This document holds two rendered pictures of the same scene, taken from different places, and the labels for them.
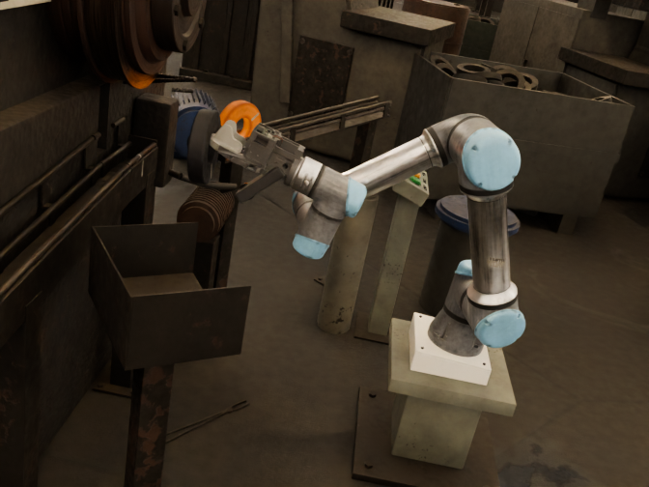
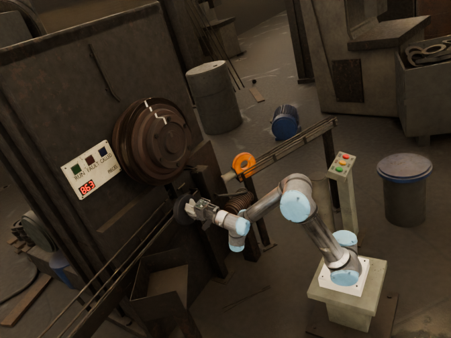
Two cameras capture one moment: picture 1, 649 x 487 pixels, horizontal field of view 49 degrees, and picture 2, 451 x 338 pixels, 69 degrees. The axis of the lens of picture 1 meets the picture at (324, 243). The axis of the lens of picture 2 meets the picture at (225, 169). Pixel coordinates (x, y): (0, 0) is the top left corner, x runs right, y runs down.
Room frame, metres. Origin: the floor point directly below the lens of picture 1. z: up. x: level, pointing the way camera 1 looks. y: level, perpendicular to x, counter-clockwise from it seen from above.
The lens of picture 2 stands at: (0.50, -0.81, 1.72)
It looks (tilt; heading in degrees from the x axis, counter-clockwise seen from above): 28 degrees down; 40
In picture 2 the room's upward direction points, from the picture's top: 18 degrees counter-clockwise
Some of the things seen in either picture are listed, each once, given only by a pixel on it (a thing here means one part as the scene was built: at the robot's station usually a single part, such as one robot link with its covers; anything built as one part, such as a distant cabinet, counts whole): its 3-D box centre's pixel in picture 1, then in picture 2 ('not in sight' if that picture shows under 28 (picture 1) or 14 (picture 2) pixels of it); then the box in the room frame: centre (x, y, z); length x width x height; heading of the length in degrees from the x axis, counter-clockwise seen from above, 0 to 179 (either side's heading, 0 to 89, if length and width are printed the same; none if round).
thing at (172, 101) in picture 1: (153, 140); (205, 183); (1.85, 0.51, 0.68); 0.11 x 0.08 x 0.24; 89
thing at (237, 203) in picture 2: (199, 271); (246, 225); (1.95, 0.36, 0.27); 0.22 x 0.13 x 0.53; 179
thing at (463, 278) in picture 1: (475, 288); (343, 246); (1.66, -0.40, 0.52); 0.13 x 0.12 x 0.14; 14
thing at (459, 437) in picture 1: (435, 408); (350, 298); (1.67, -0.39, 0.13); 0.40 x 0.40 x 0.26; 89
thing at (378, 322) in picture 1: (395, 253); (347, 200); (2.28, -0.25, 0.31); 0.24 x 0.16 x 0.62; 179
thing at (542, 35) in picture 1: (547, 77); not in sight; (5.67, -1.44, 0.55); 1.10 x 0.53 x 1.10; 19
